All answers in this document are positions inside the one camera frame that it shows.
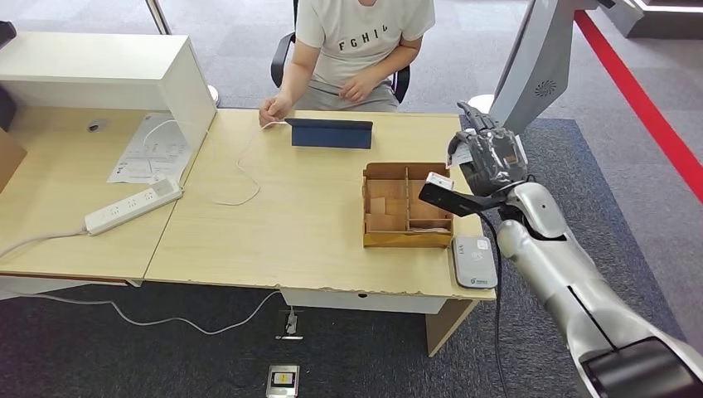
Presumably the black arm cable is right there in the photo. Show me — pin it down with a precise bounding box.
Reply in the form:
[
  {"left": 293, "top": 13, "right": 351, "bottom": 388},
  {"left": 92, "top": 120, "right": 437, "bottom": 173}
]
[{"left": 476, "top": 211, "right": 511, "bottom": 398}]

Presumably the grey card reader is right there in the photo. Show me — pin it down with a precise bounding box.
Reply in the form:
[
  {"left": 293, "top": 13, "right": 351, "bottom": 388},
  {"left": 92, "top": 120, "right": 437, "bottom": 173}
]
[{"left": 452, "top": 235, "right": 499, "bottom": 290}]

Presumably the black wrist camera, pale box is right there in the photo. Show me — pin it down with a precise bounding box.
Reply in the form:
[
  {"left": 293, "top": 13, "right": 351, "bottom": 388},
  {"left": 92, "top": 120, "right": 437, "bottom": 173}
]
[{"left": 418, "top": 172, "right": 509, "bottom": 219}]

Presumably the grey white kiosk stand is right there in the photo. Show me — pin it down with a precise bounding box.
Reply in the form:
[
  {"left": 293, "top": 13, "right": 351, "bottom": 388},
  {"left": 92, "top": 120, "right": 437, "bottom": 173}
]
[{"left": 487, "top": 0, "right": 619, "bottom": 138}]

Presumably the tablet in blue case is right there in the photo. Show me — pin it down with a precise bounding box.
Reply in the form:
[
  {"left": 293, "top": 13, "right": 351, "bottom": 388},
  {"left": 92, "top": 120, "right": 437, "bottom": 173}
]
[{"left": 284, "top": 117, "right": 375, "bottom": 150}]

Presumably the thin white charging cable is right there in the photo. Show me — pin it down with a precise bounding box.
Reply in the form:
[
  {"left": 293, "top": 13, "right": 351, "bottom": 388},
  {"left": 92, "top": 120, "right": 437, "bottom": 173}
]
[{"left": 143, "top": 118, "right": 290, "bottom": 207}]

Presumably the large white round base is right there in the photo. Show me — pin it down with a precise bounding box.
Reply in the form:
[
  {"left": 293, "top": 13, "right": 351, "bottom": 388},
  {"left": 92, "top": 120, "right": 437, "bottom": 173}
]
[{"left": 468, "top": 94, "right": 497, "bottom": 118}]

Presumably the person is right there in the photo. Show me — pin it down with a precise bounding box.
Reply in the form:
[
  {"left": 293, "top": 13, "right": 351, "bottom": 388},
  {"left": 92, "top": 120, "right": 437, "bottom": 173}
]
[{"left": 258, "top": 0, "right": 438, "bottom": 128}]

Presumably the black office chair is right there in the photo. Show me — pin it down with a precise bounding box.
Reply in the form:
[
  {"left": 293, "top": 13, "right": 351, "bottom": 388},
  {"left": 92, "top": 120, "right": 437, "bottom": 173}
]
[{"left": 269, "top": 0, "right": 412, "bottom": 105}]

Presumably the white display platform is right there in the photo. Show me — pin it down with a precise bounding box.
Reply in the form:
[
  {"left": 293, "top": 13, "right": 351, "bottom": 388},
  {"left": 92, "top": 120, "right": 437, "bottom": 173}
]
[{"left": 601, "top": 0, "right": 703, "bottom": 40}]

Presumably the metal pole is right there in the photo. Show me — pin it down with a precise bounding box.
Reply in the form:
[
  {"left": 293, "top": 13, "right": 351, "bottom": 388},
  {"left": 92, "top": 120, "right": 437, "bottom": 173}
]
[{"left": 145, "top": 0, "right": 173, "bottom": 35}]

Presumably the white ID card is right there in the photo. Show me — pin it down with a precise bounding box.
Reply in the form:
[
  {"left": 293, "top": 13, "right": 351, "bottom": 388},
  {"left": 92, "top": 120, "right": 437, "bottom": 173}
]
[{"left": 447, "top": 143, "right": 474, "bottom": 169}]

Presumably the wooden compartment box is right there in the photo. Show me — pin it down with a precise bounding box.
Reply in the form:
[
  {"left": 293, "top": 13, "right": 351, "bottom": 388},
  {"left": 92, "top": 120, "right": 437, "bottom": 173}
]
[{"left": 362, "top": 162, "right": 456, "bottom": 250}]

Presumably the white desk apron panel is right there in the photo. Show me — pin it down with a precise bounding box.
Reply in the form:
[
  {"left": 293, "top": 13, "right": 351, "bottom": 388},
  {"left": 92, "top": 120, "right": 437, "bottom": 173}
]
[{"left": 279, "top": 288, "right": 448, "bottom": 316}]

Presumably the dark grey floor rug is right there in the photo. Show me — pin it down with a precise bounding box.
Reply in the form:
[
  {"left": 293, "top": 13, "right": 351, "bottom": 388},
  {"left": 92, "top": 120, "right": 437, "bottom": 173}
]
[{"left": 0, "top": 116, "right": 703, "bottom": 398}]

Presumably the person's left hand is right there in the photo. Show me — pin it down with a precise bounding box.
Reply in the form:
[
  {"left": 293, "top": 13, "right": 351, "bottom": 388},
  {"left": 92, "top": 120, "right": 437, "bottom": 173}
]
[{"left": 337, "top": 73, "right": 381, "bottom": 104}]

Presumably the white desk shelf unit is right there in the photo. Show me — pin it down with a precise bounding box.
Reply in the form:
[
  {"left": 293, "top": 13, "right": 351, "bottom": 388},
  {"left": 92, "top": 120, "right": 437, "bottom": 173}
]
[{"left": 0, "top": 31, "right": 219, "bottom": 156}]

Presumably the floor outlet with plug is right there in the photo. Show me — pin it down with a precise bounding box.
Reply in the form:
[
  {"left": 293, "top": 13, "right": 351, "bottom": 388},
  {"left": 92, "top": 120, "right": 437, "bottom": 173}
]
[{"left": 275, "top": 307, "right": 305, "bottom": 342}]

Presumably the printed paper sheet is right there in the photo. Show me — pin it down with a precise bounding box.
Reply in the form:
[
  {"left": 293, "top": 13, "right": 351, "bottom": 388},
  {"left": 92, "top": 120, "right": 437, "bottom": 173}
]
[{"left": 107, "top": 112, "right": 193, "bottom": 185}]

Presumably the brown cardboard box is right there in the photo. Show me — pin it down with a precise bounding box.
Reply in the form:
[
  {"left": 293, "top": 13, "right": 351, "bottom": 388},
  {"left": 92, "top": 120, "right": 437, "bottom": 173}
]
[{"left": 0, "top": 129, "right": 28, "bottom": 193}]

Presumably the white cable on floor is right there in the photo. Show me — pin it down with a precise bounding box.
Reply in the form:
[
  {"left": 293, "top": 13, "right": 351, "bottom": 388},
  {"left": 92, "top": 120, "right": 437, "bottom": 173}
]
[{"left": 16, "top": 289, "right": 282, "bottom": 337}]

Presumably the white side desk panel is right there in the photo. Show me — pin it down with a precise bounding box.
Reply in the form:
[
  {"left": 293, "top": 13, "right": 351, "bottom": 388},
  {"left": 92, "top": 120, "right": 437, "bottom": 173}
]
[{"left": 0, "top": 274, "right": 143, "bottom": 301}]

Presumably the white power strip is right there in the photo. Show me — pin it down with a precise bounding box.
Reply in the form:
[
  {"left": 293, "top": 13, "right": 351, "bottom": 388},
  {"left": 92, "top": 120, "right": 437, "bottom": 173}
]
[{"left": 83, "top": 177, "right": 184, "bottom": 237}]

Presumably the white power strip cord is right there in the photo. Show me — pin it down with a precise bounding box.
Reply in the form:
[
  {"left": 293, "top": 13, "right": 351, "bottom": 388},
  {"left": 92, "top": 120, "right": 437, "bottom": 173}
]
[{"left": 0, "top": 229, "right": 89, "bottom": 260}]

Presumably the person's right hand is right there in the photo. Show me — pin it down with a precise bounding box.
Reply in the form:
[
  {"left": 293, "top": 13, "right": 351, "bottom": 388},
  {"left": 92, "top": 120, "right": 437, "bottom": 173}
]
[{"left": 258, "top": 94, "right": 293, "bottom": 128}]

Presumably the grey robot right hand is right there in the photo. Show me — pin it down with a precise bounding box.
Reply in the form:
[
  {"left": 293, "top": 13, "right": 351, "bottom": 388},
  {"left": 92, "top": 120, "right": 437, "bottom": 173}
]
[{"left": 447, "top": 101, "right": 530, "bottom": 197}]

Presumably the silver floor socket box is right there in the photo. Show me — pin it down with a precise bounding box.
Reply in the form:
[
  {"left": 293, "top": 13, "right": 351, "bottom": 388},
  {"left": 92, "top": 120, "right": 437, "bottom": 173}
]
[{"left": 265, "top": 364, "right": 301, "bottom": 398}]

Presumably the wooden desk leg panel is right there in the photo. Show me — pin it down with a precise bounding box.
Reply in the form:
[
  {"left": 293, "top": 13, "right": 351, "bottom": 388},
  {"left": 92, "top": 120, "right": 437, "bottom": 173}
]
[{"left": 425, "top": 298, "right": 480, "bottom": 358}]

